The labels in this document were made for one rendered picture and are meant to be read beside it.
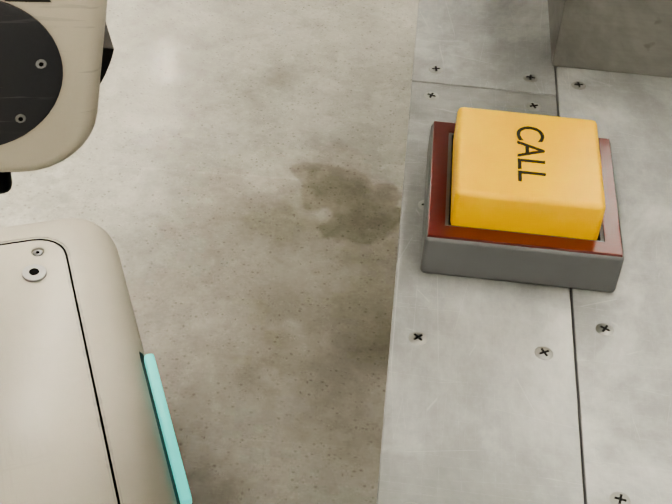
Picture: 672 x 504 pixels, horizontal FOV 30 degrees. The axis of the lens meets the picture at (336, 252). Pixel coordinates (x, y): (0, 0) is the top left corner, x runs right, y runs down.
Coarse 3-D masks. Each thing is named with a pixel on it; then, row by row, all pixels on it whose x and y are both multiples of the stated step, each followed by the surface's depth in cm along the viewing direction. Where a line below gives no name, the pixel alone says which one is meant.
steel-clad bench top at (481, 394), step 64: (448, 0) 68; (512, 0) 68; (448, 64) 63; (512, 64) 63; (640, 128) 60; (640, 192) 56; (640, 256) 53; (448, 320) 49; (512, 320) 50; (576, 320) 50; (640, 320) 50; (448, 384) 47; (512, 384) 47; (640, 384) 47; (384, 448) 44; (448, 448) 45; (512, 448) 45; (576, 448) 45; (640, 448) 45
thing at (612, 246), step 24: (432, 144) 55; (600, 144) 55; (432, 168) 53; (432, 192) 52; (432, 216) 51; (480, 240) 50; (504, 240) 50; (528, 240) 50; (552, 240) 50; (576, 240) 50
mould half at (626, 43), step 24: (552, 0) 66; (576, 0) 61; (600, 0) 61; (624, 0) 61; (648, 0) 60; (552, 24) 65; (576, 24) 62; (600, 24) 62; (624, 24) 61; (648, 24) 61; (552, 48) 64; (576, 48) 63; (600, 48) 62; (624, 48) 62; (648, 48) 62; (624, 72) 63; (648, 72) 63
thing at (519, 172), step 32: (480, 128) 53; (512, 128) 53; (544, 128) 53; (576, 128) 53; (480, 160) 51; (512, 160) 51; (544, 160) 51; (576, 160) 51; (480, 192) 50; (512, 192) 50; (544, 192) 50; (576, 192) 50; (480, 224) 50; (512, 224) 50; (544, 224) 50; (576, 224) 50
